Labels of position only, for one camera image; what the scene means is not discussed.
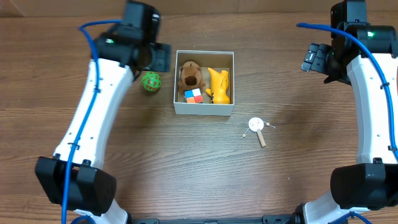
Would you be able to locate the small wooden rattle drum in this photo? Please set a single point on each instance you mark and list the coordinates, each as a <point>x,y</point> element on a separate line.
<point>256,125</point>

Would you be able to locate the green patterned ball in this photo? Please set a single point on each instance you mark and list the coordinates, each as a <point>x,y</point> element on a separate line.
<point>151,81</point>

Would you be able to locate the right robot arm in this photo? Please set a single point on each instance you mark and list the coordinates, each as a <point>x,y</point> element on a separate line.
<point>364,57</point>

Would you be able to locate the colourful two-by-two puzzle cube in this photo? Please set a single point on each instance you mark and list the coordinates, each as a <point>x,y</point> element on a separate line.
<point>193,96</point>

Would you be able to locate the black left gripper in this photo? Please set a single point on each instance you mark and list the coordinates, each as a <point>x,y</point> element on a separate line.
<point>162,56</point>

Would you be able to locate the white cardboard box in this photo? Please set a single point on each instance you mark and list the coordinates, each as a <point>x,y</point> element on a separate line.
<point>216,60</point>

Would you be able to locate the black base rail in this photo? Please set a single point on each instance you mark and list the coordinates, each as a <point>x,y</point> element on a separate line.
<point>265,219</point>

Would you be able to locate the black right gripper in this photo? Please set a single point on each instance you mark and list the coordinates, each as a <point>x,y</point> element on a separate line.
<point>314,58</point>

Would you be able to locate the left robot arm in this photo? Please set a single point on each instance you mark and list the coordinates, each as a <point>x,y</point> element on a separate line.
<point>74,177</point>

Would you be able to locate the yellow rubber toy animal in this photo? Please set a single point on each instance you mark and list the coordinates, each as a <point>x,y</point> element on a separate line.
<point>218,87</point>

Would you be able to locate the brown plush capybara toy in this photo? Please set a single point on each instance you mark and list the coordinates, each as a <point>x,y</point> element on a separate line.
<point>190,78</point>

